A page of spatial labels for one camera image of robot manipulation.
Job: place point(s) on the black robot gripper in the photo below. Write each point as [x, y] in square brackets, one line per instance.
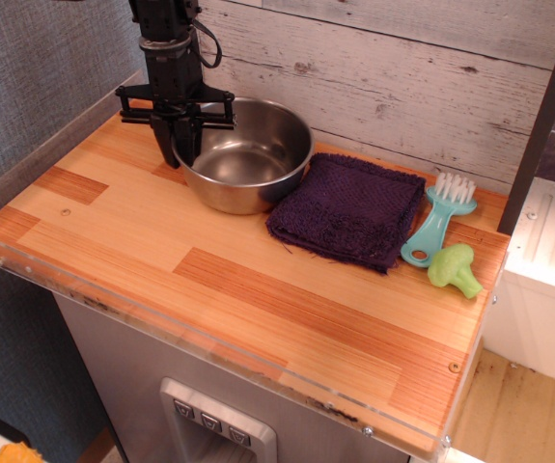
[176, 92]

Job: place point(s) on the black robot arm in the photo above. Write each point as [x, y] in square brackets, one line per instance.
[172, 21]

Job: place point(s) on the purple folded cloth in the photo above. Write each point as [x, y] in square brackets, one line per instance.
[349, 210]

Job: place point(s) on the grey toy fridge cabinet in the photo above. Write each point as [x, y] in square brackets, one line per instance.
[127, 365]

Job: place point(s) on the silver metal bowl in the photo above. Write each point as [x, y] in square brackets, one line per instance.
[249, 168]

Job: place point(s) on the dark right shelf post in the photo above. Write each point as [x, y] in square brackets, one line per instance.
[530, 160]

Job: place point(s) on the orange object bottom left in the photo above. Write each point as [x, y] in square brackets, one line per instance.
[19, 453]

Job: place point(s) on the silver dispenser button panel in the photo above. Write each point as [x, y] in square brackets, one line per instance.
[204, 429]

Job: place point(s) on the teal scrub brush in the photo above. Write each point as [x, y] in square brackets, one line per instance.
[452, 195]

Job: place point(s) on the green toy broccoli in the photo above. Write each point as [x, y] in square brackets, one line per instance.
[452, 266]

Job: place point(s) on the white toy sink unit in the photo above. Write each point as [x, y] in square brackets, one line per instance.
[520, 320]

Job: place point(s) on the clear acrylic edge guard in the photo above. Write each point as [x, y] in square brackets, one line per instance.
[300, 325]

